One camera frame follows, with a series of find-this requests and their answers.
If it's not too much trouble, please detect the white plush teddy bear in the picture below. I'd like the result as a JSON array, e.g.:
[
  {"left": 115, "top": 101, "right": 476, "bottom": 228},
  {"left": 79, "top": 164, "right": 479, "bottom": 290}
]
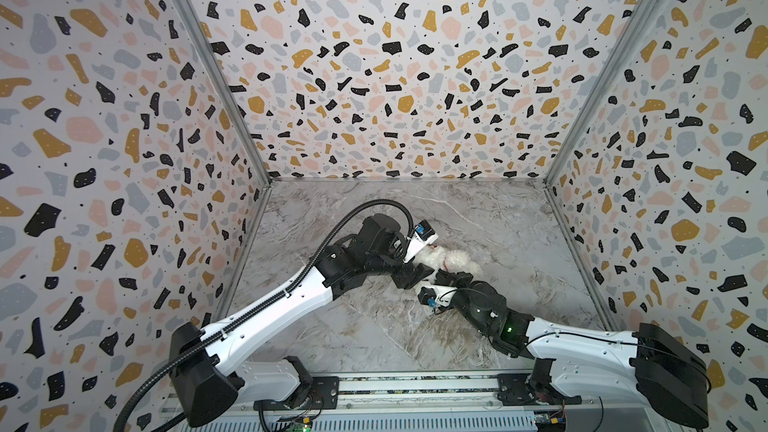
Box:
[{"left": 413, "top": 245, "right": 482, "bottom": 277}]

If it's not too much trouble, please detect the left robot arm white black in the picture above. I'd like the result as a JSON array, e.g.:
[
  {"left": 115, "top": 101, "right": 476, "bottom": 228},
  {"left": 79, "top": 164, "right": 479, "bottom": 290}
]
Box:
[{"left": 169, "top": 213, "right": 437, "bottom": 427}]

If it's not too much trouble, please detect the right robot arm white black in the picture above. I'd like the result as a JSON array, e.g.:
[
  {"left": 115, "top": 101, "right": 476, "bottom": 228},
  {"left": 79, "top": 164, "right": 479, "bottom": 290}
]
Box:
[{"left": 418, "top": 271, "right": 712, "bottom": 429}]

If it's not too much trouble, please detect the black corrugated cable hose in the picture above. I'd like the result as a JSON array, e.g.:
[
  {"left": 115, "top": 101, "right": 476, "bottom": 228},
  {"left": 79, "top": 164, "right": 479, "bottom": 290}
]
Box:
[{"left": 110, "top": 197, "right": 416, "bottom": 432}]

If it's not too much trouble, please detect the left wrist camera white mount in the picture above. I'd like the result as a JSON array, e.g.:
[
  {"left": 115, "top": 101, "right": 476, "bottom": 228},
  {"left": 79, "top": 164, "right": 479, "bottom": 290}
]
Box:
[{"left": 403, "top": 220, "right": 438, "bottom": 263}]

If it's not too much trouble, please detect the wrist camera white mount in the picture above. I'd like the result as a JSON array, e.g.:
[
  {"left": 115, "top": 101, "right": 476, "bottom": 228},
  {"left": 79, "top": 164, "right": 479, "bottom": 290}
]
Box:
[
  {"left": 403, "top": 220, "right": 438, "bottom": 263},
  {"left": 418, "top": 285, "right": 457, "bottom": 315}
]

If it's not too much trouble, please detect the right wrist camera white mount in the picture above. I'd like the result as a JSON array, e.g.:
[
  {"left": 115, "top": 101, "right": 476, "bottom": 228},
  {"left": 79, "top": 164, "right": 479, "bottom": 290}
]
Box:
[{"left": 418, "top": 285, "right": 457, "bottom": 315}]

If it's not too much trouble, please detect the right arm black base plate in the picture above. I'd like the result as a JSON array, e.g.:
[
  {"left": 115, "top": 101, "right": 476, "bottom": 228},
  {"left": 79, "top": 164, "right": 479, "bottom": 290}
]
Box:
[{"left": 496, "top": 373, "right": 582, "bottom": 407}]

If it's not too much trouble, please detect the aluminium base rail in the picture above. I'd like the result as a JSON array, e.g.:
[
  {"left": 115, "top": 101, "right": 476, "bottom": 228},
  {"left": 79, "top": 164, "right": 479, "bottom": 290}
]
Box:
[{"left": 161, "top": 368, "right": 673, "bottom": 432}]

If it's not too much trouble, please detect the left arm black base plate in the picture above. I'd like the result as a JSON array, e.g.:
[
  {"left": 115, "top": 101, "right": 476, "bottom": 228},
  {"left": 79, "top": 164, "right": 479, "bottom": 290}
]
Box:
[{"left": 254, "top": 376, "right": 340, "bottom": 413}]

